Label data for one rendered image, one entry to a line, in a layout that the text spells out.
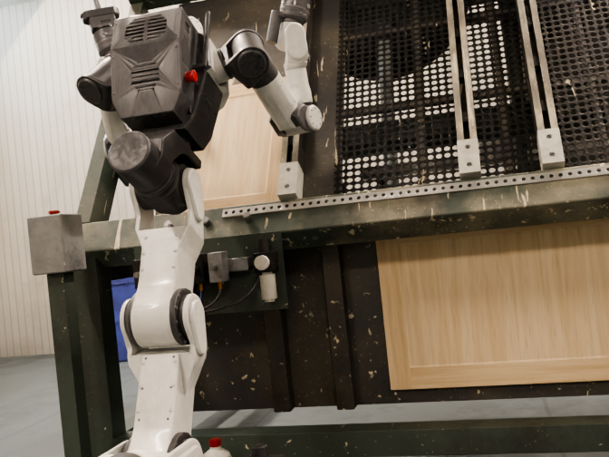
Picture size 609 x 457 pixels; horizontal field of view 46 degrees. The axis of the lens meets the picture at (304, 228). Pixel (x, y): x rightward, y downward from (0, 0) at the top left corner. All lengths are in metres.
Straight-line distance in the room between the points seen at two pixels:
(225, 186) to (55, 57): 4.31
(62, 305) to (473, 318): 1.29
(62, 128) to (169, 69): 4.58
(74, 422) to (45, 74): 4.58
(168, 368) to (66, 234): 0.67
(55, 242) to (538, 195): 1.43
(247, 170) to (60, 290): 0.71
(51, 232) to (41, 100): 4.34
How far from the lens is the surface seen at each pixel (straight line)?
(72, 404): 2.39
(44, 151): 6.54
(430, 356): 2.42
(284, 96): 2.10
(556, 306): 2.39
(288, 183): 2.28
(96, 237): 2.50
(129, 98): 1.95
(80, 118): 6.39
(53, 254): 2.32
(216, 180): 2.46
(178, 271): 1.85
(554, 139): 2.23
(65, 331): 2.36
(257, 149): 2.48
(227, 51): 2.07
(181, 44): 1.95
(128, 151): 1.79
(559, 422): 2.26
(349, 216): 2.18
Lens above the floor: 0.79
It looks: level
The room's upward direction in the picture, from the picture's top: 6 degrees counter-clockwise
